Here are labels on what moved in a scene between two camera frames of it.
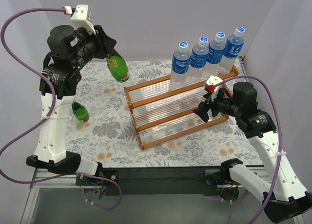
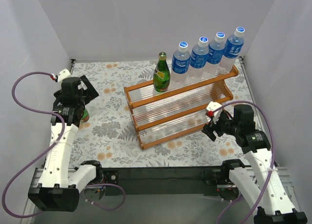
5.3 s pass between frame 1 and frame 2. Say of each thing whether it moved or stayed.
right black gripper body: moved
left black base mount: stayed
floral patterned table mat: stayed
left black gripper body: moved
